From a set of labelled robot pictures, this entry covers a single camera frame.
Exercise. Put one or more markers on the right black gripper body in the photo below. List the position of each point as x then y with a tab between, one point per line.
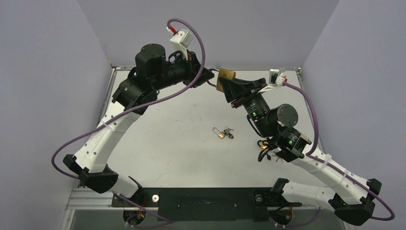
249	93

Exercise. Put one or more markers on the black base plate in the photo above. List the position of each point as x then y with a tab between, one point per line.
212	204

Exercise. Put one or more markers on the yellow padlock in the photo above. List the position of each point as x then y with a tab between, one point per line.
262	144

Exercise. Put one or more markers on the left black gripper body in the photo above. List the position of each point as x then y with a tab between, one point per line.
191	68

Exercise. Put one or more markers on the small padlock key charm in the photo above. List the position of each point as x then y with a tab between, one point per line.
227	131

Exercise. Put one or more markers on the small brass padlock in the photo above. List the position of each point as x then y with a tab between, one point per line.
219	132

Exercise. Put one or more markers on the large brass padlock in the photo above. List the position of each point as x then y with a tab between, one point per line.
222	73

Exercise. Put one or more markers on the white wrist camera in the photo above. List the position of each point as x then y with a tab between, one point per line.
181	40
276	79

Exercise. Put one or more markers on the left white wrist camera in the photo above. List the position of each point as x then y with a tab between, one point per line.
181	40

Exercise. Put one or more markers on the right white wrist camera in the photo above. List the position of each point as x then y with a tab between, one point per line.
276	79

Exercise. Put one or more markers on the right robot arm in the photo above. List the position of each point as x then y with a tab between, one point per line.
349	197

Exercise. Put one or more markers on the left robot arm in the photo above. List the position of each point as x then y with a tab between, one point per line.
152	73

